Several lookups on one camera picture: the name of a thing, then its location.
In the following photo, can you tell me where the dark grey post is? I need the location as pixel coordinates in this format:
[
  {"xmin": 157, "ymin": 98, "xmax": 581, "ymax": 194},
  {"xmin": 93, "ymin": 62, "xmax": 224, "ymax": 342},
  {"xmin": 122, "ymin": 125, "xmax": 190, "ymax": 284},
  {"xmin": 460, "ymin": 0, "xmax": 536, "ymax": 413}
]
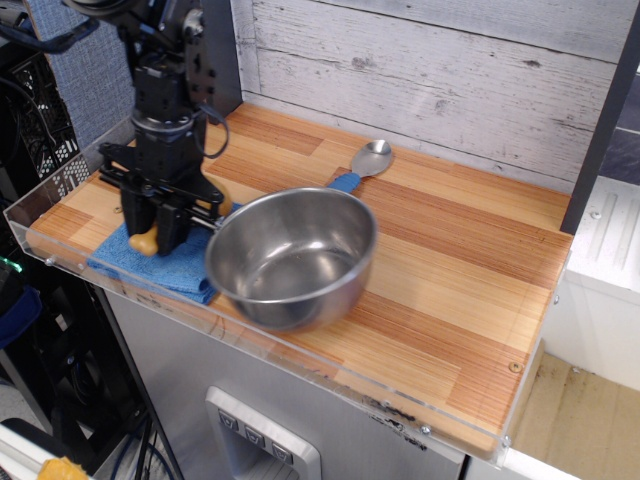
[
  {"xmin": 201, "ymin": 0, "xmax": 243, "ymax": 117},
  {"xmin": 560, "ymin": 1, "xmax": 639, "ymax": 235}
]

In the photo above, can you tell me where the orange toy chicken leg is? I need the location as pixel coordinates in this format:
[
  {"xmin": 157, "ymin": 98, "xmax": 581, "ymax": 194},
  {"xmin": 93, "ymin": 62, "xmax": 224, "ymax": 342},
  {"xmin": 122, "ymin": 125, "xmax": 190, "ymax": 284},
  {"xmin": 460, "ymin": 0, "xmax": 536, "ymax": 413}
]
[{"xmin": 128, "ymin": 196, "xmax": 233, "ymax": 257}]

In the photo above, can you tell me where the black plastic crate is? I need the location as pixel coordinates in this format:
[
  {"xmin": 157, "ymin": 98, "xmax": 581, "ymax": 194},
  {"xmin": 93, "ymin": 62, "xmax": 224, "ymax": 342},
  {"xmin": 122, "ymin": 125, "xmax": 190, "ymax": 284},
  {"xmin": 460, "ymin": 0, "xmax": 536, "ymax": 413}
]
[{"xmin": 1, "ymin": 44, "xmax": 89, "ymax": 205}]

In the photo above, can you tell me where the dark grey left post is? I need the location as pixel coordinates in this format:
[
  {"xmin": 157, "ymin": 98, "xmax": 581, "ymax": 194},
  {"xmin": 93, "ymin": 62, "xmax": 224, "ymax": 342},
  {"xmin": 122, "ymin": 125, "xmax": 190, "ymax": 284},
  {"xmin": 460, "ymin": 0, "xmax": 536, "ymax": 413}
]
[{"xmin": 201, "ymin": 0, "xmax": 243, "ymax": 117}]

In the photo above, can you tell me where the folded blue cloth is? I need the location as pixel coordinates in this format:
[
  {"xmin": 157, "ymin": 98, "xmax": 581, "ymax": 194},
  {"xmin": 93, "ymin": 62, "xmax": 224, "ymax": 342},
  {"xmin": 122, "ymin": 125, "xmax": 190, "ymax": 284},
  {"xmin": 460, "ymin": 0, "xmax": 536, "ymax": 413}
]
[{"xmin": 87, "ymin": 223, "xmax": 217, "ymax": 305}]

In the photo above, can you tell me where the white ribbed appliance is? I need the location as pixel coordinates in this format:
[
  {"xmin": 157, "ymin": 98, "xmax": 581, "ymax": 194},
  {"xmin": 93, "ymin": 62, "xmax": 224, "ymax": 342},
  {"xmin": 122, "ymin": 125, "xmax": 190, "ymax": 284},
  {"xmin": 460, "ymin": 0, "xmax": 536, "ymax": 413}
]
[{"xmin": 541, "ymin": 176, "xmax": 639, "ymax": 390}]

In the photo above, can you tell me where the silver cabinet with dispenser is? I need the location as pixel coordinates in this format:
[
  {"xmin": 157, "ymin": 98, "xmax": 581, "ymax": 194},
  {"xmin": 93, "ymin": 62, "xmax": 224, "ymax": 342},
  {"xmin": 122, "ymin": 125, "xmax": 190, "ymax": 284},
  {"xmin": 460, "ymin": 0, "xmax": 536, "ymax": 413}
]
[{"xmin": 106, "ymin": 293, "xmax": 466, "ymax": 479}]

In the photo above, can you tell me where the steel pot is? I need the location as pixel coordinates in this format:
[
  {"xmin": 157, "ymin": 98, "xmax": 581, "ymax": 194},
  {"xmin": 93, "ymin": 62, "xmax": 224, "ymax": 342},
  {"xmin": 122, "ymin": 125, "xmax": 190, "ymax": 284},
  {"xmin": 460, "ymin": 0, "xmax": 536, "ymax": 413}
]
[{"xmin": 205, "ymin": 187, "xmax": 378, "ymax": 331}]

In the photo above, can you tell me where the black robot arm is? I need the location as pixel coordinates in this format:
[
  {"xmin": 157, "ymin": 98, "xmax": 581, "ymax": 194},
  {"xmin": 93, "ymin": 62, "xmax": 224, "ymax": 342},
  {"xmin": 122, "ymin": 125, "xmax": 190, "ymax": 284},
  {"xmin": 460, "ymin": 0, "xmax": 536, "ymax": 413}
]
[{"xmin": 67, "ymin": 1, "xmax": 231, "ymax": 256}]

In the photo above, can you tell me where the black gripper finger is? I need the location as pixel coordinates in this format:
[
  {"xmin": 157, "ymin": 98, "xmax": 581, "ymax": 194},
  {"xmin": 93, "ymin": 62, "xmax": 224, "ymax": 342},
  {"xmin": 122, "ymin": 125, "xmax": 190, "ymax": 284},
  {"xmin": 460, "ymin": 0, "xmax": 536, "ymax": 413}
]
[
  {"xmin": 120, "ymin": 182, "xmax": 155, "ymax": 236},
  {"xmin": 156, "ymin": 197, "xmax": 191, "ymax": 256}
]

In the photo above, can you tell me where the dark grey right post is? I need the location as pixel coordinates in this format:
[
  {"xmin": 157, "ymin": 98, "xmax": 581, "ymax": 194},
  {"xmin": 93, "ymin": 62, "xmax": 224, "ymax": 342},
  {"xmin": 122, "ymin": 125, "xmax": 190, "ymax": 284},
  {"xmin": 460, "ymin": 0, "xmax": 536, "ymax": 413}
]
[{"xmin": 560, "ymin": 1, "xmax": 639, "ymax": 235}]

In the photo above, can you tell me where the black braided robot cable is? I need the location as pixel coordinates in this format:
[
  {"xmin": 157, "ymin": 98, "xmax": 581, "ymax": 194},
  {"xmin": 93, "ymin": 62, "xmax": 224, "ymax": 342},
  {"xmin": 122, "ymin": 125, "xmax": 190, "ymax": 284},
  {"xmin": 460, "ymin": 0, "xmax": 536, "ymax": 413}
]
[{"xmin": 0, "ymin": 17, "xmax": 101, "ymax": 55}]

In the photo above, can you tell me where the clear acrylic table guard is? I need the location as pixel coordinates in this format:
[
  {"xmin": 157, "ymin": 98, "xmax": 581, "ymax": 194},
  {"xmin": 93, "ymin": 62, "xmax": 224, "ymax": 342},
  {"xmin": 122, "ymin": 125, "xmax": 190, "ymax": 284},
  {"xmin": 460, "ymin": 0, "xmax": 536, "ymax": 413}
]
[{"xmin": 10, "ymin": 136, "xmax": 571, "ymax": 461}]

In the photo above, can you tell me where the yellow object bottom left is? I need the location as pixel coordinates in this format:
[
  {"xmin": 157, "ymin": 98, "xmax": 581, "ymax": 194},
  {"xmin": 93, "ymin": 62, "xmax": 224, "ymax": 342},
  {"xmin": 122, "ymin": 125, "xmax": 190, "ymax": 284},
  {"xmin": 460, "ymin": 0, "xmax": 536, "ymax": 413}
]
[{"xmin": 36, "ymin": 457, "xmax": 89, "ymax": 480}]

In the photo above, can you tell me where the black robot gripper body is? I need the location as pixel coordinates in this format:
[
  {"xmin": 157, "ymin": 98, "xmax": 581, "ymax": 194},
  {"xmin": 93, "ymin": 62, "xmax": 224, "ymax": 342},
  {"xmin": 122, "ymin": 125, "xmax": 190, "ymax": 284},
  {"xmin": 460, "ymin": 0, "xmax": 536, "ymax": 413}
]
[{"xmin": 99, "ymin": 117, "xmax": 226, "ymax": 220}]

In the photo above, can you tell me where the spoon with blue handle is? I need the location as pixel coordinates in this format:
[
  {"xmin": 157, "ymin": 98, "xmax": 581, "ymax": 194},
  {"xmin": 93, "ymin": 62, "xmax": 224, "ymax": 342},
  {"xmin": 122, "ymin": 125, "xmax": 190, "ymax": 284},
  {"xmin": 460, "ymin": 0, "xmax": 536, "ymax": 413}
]
[{"xmin": 328, "ymin": 140, "xmax": 393, "ymax": 194}]

